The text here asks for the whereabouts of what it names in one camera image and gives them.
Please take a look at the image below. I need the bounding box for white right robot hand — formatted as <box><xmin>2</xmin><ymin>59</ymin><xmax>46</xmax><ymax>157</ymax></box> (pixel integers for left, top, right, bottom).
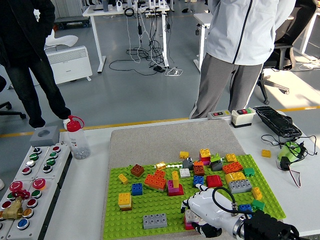
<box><xmin>180</xmin><ymin>184</ymin><xmax>241</xmax><ymax>239</ymax></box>

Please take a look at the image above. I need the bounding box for white four-stud brick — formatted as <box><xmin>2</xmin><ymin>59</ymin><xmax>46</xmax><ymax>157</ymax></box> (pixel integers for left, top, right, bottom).
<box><xmin>184</xmin><ymin>208</ymin><xmax>201</xmax><ymax>223</ymax></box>

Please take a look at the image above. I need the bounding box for green studded baseplate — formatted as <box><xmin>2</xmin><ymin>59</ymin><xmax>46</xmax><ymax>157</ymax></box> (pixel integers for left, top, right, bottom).
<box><xmin>103</xmin><ymin>153</ymin><xmax>286</xmax><ymax>240</ymax></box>

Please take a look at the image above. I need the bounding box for red curved brick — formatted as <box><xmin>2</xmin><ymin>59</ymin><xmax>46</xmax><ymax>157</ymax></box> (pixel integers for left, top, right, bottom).
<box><xmin>206</xmin><ymin>174</ymin><xmax>224</xmax><ymax>188</ymax></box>

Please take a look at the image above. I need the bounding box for blue four-stud brick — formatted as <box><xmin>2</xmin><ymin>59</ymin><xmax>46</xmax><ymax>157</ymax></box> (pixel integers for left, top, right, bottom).
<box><xmin>238</xmin><ymin>203</ymin><xmax>254</xmax><ymax>216</ymax></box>
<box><xmin>192</xmin><ymin>174</ymin><xmax>205</xmax><ymax>189</ymax></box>
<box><xmin>131</xmin><ymin>182</ymin><xmax>144</xmax><ymax>197</ymax></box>

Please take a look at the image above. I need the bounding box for red base brick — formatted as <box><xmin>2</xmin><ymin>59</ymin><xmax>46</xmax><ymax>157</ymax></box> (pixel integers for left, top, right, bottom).
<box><xmin>168</xmin><ymin>184</ymin><xmax>185</xmax><ymax>197</ymax></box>

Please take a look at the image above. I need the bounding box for grey eight-stud brick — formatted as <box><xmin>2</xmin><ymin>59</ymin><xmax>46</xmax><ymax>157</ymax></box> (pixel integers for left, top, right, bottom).
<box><xmin>228</xmin><ymin>179</ymin><xmax>253</xmax><ymax>195</ymax></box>
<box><xmin>142</xmin><ymin>213</ymin><xmax>168</xmax><ymax>230</ymax></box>

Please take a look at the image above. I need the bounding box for brown four-stud brick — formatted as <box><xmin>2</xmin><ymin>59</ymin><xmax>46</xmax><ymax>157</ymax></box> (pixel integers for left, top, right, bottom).
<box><xmin>193</xmin><ymin>164</ymin><xmax>206</xmax><ymax>176</ymax></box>
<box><xmin>130</xmin><ymin>163</ymin><xmax>146</xmax><ymax>178</ymax></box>

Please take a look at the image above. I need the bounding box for yellow curved brick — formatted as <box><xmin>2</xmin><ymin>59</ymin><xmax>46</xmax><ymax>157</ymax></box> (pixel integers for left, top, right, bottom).
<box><xmin>224</xmin><ymin>171</ymin><xmax>247</xmax><ymax>184</ymax></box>

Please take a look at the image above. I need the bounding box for tall yellow pillar brick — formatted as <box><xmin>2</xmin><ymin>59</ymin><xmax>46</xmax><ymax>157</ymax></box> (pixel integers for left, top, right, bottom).
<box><xmin>171</xmin><ymin>170</ymin><xmax>180</xmax><ymax>189</ymax></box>

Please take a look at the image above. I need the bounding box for orange eight-stud brick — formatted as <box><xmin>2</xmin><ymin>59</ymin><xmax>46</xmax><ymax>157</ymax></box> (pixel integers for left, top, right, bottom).
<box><xmin>222</xmin><ymin>161</ymin><xmax>244</xmax><ymax>175</ymax></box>
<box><xmin>144</xmin><ymin>174</ymin><xmax>168</xmax><ymax>193</ymax></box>

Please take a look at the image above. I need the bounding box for grey sloped brick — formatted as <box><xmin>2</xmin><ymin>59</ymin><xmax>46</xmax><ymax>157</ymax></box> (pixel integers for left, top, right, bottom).
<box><xmin>182</xmin><ymin>157</ymin><xmax>194</xmax><ymax>170</ymax></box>

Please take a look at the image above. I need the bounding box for green sloped brick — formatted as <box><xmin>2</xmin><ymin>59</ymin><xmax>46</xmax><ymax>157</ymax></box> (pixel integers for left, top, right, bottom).
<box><xmin>209</xmin><ymin>152</ymin><xmax>223</xmax><ymax>165</ymax></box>

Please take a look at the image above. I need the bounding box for grey fabric mat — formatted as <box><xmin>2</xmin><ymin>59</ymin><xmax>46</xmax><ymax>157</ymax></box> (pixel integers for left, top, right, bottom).
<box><xmin>100</xmin><ymin>120</ymin><xmax>286</xmax><ymax>240</ymax></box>

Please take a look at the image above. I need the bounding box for small black module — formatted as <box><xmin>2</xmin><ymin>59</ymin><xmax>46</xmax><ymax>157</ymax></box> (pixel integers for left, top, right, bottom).
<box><xmin>279</xmin><ymin>156</ymin><xmax>292</xmax><ymax>171</ymax></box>

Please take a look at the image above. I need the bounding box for white red green button box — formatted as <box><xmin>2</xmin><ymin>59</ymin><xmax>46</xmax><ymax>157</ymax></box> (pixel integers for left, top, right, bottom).
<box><xmin>230</xmin><ymin>108</ymin><xmax>256</xmax><ymax>129</ymax></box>

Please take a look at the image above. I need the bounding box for black keyboard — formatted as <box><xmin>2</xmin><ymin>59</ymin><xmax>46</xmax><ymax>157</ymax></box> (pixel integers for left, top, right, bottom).
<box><xmin>253</xmin><ymin>105</ymin><xmax>303</xmax><ymax>139</ymax></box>

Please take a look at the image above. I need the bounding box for clear bottle red cap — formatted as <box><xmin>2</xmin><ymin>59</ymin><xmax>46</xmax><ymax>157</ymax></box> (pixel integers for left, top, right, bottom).
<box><xmin>65</xmin><ymin>114</ymin><xmax>91</xmax><ymax>161</ymax></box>

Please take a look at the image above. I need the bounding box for white desk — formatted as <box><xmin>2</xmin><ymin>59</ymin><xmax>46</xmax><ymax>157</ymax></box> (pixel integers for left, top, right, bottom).
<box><xmin>193</xmin><ymin>12</ymin><xmax>213</xmax><ymax>75</ymax></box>
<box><xmin>82</xmin><ymin>3</ymin><xmax>171</xmax><ymax>74</ymax></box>
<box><xmin>298</xmin><ymin>9</ymin><xmax>320</xmax><ymax>62</ymax></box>

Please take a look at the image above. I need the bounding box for black office chair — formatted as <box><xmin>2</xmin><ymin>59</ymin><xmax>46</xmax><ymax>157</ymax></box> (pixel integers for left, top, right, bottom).
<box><xmin>256</xmin><ymin>0</ymin><xmax>320</xmax><ymax>106</ymax></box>

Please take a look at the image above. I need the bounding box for grey block round recess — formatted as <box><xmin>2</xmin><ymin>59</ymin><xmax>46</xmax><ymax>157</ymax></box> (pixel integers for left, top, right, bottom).
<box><xmin>29</xmin><ymin>125</ymin><xmax>61</xmax><ymax>147</ymax></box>

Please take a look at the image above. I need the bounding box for white emergency stop box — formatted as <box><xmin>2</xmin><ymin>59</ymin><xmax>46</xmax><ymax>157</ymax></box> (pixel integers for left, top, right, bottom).
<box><xmin>0</xmin><ymin>174</ymin><xmax>62</xmax><ymax>240</ymax></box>

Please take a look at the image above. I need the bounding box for person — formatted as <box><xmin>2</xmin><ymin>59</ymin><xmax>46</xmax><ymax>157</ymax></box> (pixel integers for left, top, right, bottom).
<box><xmin>189</xmin><ymin>0</ymin><xmax>297</xmax><ymax>120</ymax></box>
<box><xmin>0</xmin><ymin>0</ymin><xmax>73</xmax><ymax>130</ymax></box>

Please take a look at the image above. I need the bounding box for white panel heater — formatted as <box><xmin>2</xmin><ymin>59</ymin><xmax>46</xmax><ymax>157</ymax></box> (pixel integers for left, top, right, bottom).
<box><xmin>45</xmin><ymin>45</ymin><xmax>93</xmax><ymax>85</ymax></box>

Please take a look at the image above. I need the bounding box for black chair base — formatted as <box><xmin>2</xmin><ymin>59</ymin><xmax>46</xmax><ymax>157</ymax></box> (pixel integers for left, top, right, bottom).
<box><xmin>0</xmin><ymin>74</ymin><xmax>27</xmax><ymax>120</ymax></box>

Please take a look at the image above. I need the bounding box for white plastic chair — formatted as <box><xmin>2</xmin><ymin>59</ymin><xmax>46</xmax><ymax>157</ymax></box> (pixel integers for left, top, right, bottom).
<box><xmin>44</xmin><ymin>29</ymin><xmax>79</xmax><ymax>52</ymax></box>

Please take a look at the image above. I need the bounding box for black flat dolly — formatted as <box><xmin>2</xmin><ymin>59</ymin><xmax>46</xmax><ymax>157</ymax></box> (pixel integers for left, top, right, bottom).
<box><xmin>53</xmin><ymin>16</ymin><xmax>91</xmax><ymax>30</ymax></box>

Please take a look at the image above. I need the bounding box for red white wire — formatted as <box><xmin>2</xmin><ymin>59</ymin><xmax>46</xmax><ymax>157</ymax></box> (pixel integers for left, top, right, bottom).
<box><xmin>288</xmin><ymin>166</ymin><xmax>302</xmax><ymax>188</ymax></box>

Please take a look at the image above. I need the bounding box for grey two-button switch box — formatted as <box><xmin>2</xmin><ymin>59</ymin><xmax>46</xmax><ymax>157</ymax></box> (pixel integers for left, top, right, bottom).
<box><xmin>207</xmin><ymin>110</ymin><xmax>232</xmax><ymax>121</ymax></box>

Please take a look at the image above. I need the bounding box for black plug with cord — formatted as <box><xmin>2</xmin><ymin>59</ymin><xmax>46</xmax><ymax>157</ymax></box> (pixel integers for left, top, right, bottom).
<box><xmin>260</xmin><ymin>134</ymin><xmax>317</xmax><ymax>161</ymax></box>

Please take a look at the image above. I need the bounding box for black cable tangle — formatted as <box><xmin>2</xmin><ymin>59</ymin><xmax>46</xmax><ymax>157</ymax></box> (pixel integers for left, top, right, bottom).
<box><xmin>108</xmin><ymin>7</ymin><xmax>176</xmax><ymax>76</ymax></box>

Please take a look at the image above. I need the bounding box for white selector switch box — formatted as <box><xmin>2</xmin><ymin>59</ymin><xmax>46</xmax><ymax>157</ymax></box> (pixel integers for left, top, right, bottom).
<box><xmin>15</xmin><ymin>143</ymin><xmax>72</xmax><ymax>181</ymax></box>

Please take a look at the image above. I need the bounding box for brass valve red handle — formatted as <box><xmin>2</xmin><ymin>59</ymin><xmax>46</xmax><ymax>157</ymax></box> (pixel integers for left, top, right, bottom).
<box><xmin>0</xmin><ymin>188</ymin><xmax>31</xmax><ymax>221</ymax></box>

